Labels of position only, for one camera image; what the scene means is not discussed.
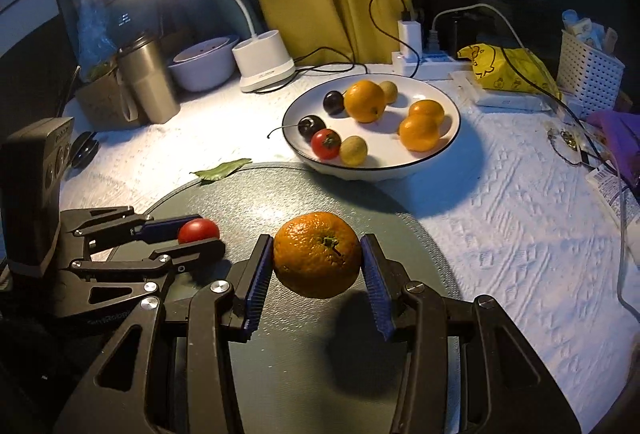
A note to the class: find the clear plastic bag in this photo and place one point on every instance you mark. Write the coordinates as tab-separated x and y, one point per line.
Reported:
95	47

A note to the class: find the small orange mandarin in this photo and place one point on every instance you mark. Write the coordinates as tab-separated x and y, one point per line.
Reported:
430	108

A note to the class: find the large orange with stem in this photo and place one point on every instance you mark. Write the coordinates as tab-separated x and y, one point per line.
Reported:
364	101

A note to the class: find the white tube with barcode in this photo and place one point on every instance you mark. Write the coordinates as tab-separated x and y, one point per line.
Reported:
611	193

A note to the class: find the big orange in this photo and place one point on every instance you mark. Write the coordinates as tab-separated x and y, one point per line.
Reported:
317	255

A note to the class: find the yellow-green small fruit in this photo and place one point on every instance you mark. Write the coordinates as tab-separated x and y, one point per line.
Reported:
353	151

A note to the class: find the white power strip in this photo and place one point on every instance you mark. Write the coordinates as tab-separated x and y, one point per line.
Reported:
433	66

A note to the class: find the lavender bowl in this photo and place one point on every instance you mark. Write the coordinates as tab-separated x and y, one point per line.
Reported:
205	65

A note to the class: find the white usb charger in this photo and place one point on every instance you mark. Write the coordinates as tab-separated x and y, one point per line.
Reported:
410	36

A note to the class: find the red cherry tomato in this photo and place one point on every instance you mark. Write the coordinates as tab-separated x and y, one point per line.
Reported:
198	229

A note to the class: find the steel tumbler cup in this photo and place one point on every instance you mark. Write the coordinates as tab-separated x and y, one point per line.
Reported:
143	69

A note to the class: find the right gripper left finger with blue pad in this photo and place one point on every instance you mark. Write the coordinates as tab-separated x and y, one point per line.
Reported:
225	311

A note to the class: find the purple cloth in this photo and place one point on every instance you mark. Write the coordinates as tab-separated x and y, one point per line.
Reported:
621	132

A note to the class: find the white perforated basket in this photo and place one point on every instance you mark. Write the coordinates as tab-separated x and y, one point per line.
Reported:
589	76

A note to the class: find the green leaf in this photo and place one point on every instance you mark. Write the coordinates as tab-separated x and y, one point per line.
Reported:
221	171

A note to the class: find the white wet wipes pack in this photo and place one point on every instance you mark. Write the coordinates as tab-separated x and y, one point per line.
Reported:
496	99

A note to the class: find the brown cardboard box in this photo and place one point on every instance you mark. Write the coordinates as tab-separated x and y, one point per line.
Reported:
109	105

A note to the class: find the green kiwi fruit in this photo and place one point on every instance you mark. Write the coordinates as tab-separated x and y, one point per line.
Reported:
390	91

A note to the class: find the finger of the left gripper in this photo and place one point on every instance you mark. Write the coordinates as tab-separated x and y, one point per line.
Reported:
194	257
111	226

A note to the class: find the white round plate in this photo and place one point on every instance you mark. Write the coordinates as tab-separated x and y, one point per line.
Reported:
387	157

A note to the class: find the yellow duck snack bag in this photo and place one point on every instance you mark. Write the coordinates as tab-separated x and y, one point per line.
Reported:
509	69

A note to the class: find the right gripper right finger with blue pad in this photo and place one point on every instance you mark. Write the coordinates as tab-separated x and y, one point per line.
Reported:
410	312

